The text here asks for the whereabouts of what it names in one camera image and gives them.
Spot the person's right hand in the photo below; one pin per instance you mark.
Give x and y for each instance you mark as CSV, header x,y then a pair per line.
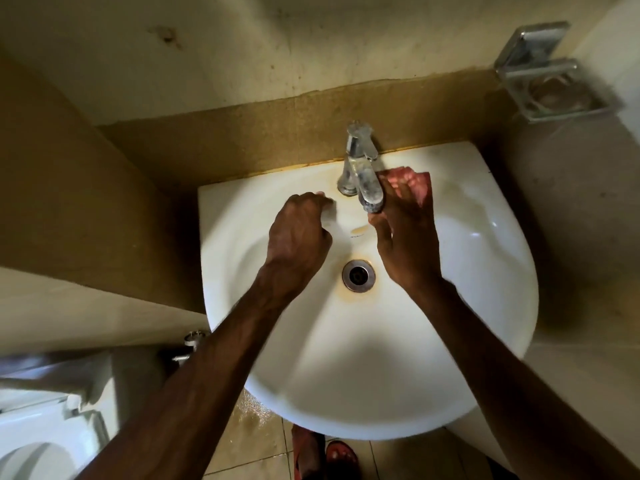
x,y
407,244

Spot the person's left hand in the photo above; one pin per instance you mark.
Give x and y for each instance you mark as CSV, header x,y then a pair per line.
x,y
297,244

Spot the red checkered cloth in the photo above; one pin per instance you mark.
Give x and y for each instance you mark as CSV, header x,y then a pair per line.
x,y
420,182

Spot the white wash basin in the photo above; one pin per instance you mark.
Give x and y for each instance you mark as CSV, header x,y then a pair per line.
x,y
450,294

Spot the person's right forearm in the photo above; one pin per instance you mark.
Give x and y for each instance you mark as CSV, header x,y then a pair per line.
x,y
525,394

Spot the person's left forearm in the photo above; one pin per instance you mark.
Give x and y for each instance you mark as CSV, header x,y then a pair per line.
x,y
200,389

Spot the metal sink drain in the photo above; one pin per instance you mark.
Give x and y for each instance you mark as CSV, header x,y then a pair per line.
x,y
359,275

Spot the chrome faucet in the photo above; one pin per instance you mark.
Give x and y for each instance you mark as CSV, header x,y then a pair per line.
x,y
365,179

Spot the person's left red sandal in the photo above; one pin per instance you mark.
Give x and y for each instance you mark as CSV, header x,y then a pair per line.
x,y
306,454

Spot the person's red sandal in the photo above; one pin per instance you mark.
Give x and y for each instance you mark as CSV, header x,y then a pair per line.
x,y
342,459
306,454

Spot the person's right red sandal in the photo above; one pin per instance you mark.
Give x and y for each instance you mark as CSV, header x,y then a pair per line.
x,y
342,459

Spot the chrome toilet paper holder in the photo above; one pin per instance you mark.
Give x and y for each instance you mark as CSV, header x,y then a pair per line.
x,y
192,344

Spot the white toilet bowl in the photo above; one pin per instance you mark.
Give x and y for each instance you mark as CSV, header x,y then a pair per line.
x,y
50,424

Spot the chrome wall soap holder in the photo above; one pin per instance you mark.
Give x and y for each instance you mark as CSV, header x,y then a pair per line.
x,y
550,84

